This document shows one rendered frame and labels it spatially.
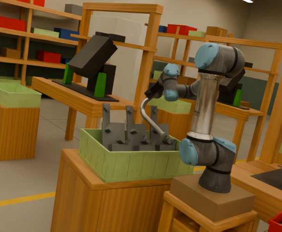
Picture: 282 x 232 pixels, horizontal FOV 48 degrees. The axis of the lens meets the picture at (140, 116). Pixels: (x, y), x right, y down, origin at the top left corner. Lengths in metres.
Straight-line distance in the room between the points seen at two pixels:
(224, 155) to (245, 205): 0.26
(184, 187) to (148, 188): 0.40
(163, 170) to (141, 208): 0.25
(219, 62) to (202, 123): 0.26
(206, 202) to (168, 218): 0.25
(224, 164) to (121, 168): 0.55
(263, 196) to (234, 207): 0.33
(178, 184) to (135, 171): 0.32
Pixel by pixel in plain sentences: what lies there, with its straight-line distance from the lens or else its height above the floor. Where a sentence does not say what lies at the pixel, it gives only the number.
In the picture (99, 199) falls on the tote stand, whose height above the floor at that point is 0.70.
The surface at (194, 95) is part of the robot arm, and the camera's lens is 1.73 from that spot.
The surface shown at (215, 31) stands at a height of 2.18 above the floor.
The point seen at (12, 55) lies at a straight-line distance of 7.39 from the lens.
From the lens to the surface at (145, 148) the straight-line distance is 1.98.
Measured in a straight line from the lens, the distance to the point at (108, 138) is 1.94.
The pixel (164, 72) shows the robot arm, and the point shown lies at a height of 1.40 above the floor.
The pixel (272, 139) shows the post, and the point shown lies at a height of 1.05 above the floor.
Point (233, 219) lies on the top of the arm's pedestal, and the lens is 1.52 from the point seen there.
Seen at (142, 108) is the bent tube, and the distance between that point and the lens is 1.97.
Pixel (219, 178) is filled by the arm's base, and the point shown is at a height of 1.00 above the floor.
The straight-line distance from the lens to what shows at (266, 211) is 1.83.
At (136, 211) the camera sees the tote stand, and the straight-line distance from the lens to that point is 1.90.
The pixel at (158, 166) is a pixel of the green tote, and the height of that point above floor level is 0.87.
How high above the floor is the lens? 1.49
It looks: 11 degrees down
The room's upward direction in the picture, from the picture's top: 11 degrees clockwise
